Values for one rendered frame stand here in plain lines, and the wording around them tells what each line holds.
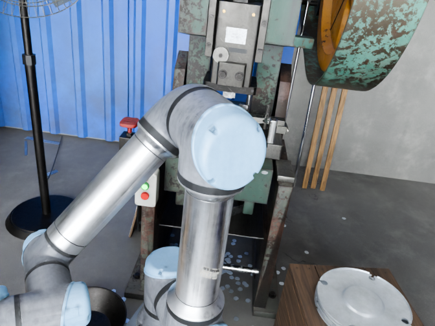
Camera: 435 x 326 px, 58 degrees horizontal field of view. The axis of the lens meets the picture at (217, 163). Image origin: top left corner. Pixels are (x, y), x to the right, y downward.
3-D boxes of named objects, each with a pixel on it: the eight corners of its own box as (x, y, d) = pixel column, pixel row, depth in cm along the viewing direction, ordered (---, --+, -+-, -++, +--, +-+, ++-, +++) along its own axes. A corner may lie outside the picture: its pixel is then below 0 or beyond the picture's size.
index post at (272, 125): (274, 143, 145) (278, 119, 141) (265, 142, 146) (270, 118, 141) (273, 140, 148) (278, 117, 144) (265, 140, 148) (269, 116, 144)
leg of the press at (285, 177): (278, 319, 161) (330, 116, 120) (250, 315, 162) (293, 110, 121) (270, 200, 243) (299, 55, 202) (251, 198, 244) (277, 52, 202)
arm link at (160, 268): (182, 275, 102) (185, 233, 96) (203, 314, 91) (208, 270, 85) (136, 287, 97) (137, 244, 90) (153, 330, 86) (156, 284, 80)
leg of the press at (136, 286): (151, 301, 163) (159, 94, 122) (123, 297, 163) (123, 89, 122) (185, 189, 245) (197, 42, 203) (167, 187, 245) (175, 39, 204)
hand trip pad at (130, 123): (134, 145, 137) (135, 125, 133) (118, 142, 137) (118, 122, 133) (140, 137, 143) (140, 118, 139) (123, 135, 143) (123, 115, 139)
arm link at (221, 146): (200, 308, 92) (232, 85, 68) (230, 362, 81) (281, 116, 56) (151, 323, 87) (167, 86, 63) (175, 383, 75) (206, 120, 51)
